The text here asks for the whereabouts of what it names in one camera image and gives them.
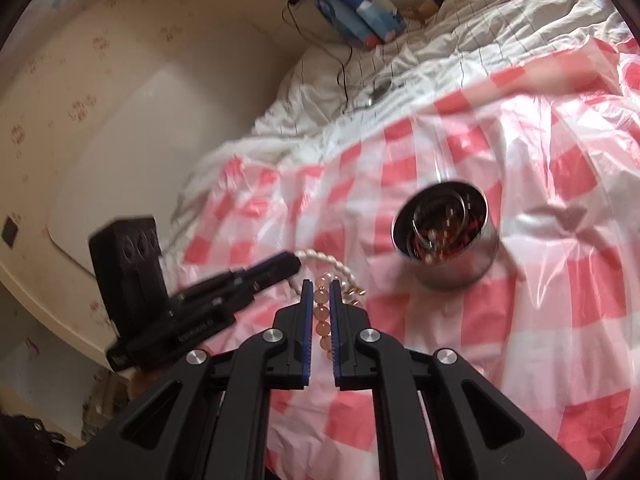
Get red bead bracelet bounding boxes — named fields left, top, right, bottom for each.
left=417, top=222, right=483, bottom=263

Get black wall socket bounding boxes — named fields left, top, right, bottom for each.
left=1, top=215, right=19, bottom=250

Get red checkered plastic sheet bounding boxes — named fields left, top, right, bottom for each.
left=165, top=37, right=640, bottom=480

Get white striped quilt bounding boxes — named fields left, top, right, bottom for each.
left=172, top=0, right=637, bottom=221

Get white pearl bracelet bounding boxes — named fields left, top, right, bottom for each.
left=292, top=249, right=369, bottom=307

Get pink bead bracelet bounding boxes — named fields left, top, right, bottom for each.
left=312, top=271, right=336, bottom=362

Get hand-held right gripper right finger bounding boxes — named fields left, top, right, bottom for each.
left=329, top=280, right=586, bottom=480

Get dark cloth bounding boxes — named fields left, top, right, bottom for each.
left=0, top=410, right=72, bottom=480

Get cream headboard panel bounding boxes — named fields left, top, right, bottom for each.
left=46, top=54, right=312, bottom=287

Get round metal tin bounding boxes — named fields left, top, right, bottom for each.
left=391, top=183, right=501, bottom=291

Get blue printed curtain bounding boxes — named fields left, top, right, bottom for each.
left=290, top=0, right=404, bottom=50

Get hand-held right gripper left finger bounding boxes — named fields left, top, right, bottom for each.
left=60, top=280, right=316, bottom=480

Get black cable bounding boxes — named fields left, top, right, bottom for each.
left=281, top=0, right=382, bottom=112

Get silver bangle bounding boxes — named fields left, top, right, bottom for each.
left=410, top=195, right=468, bottom=253

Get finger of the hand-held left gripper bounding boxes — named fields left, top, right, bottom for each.
left=172, top=270, right=256, bottom=313
left=227, top=251, right=302, bottom=293

